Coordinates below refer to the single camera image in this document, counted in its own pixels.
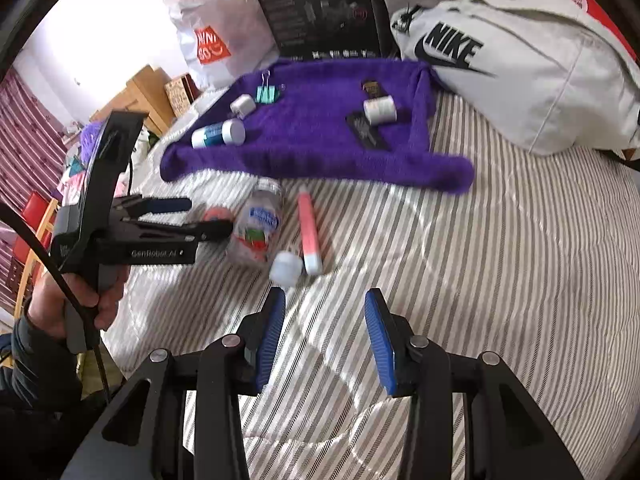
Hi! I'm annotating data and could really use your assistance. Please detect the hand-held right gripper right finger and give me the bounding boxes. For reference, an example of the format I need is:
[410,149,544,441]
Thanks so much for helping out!
[365,288,586,480]

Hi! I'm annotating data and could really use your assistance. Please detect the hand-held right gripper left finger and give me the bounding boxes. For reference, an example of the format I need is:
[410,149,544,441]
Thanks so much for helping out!
[60,287,287,480]

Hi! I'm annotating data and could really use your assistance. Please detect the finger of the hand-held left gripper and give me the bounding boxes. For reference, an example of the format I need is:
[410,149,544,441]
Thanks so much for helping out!
[112,196,193,217]
[122,219,234,248]

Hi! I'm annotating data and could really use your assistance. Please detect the small blue jar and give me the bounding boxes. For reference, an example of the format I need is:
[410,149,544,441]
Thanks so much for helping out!
[201,205,235,227]

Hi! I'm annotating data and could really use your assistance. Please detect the white and blue bottle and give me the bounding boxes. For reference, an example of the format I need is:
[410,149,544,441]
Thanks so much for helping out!
[191,118,247,151]

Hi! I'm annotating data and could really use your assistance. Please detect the white charger plug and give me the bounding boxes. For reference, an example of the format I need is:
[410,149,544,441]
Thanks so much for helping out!
[229,93,257,121]

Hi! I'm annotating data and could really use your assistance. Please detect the green binder clips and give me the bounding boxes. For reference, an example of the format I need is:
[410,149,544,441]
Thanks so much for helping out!
[256,72,287,104]

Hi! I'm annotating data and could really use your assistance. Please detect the white cream jar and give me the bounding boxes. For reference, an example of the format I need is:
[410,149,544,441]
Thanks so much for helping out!
[362,97,398,126]

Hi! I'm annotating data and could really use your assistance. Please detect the black and gold box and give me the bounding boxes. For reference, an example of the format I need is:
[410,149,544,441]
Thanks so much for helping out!
[360,78,387,104]

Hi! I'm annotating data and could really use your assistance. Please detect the person's left forearm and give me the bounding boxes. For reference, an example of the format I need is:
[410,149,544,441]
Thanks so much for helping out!
[0,304,88,413]

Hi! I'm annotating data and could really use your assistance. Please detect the person's left hand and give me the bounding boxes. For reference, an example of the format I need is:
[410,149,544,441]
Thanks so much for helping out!
[26,259,132,334]

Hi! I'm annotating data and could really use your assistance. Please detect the purple plush toy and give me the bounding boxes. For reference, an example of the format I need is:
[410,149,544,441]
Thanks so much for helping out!
[79,124,105,162]

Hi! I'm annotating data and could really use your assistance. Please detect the clear candy bottle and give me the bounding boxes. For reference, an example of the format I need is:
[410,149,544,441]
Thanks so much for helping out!
[226,177,284,267]

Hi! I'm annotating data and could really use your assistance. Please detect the wooden headboard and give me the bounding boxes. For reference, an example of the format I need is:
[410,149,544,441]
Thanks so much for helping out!
[96,64,174,137]

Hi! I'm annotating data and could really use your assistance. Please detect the red striped curtain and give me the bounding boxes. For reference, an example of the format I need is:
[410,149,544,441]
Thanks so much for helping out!
[0,69,70,221]

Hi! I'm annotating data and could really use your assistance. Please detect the patterned notebook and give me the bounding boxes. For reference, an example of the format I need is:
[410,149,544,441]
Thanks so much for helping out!
[163,73,194,117]

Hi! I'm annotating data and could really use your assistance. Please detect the red wooden chair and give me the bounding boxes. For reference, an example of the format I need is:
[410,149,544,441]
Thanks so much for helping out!
[9,191,57,313]

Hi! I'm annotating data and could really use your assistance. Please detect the pink tube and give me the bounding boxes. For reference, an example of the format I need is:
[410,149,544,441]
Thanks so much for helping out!
[297,189,324,277]

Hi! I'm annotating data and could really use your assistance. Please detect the purple towel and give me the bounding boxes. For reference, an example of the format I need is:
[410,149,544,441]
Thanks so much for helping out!
[159,56,476,197]

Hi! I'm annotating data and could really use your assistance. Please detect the white plastic shopping bag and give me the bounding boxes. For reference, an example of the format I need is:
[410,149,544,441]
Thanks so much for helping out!
[160,0,282,92]

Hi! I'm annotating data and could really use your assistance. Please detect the black headset box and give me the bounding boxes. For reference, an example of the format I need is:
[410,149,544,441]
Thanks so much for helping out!
[248,0,384,62]

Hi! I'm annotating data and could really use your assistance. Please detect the grey waist bag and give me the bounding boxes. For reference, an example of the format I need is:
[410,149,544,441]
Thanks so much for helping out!
[376,0,640,162]

